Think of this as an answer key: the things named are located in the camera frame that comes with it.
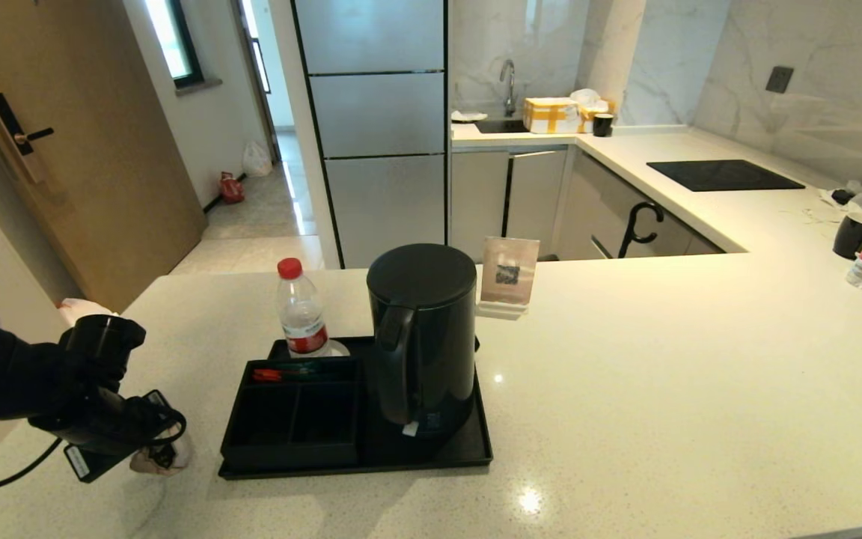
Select pink and black tea sachet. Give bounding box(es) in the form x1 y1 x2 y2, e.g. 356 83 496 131
130 428 194 477

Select black electric kettle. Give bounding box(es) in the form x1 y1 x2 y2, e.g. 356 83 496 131
366 243 478 436

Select red-capped water bottle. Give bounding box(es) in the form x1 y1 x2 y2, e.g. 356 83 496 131
275 258 330 359

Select white and yellow plastic bag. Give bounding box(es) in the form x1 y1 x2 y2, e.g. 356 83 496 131
58 298 116 327

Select black compartment organizer box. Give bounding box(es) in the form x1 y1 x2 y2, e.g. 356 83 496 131
220 357 363 471

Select black serving tray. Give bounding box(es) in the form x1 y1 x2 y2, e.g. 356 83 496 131
218 335 494 481

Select wooden door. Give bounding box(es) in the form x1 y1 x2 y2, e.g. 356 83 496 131
0 0 208 314

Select black framed window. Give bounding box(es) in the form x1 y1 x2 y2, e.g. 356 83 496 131
143 0 204 89

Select silver refrigerator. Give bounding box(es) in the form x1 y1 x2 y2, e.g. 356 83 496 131
290 0 450 269

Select acrylic QR code sign stand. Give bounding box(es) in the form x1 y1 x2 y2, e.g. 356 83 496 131
476 237 541 321

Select grey kitchen cabinet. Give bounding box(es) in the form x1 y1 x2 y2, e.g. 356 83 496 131
451 146 727 261

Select chrome sink faucet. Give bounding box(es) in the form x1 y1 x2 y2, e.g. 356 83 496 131
499 58 518 117

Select cardboard box with yellow tape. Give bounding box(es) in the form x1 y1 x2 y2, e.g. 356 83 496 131
523 97 581 135

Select small yellow taped box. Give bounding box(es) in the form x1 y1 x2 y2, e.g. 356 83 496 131
579 101 617 134

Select black induction cooktop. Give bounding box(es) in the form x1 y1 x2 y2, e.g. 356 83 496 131
646 159 807 192

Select black mug white inside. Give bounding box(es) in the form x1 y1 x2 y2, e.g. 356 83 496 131
834 211 862 261

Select crumpled clear plastic wrap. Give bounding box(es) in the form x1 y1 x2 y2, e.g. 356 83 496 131
820 180 862 214

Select black door lock handle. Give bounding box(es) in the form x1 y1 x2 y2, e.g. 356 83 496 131
0 91 55 184

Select black curved hook handle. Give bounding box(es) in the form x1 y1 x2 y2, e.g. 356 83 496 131
618 201 665 259

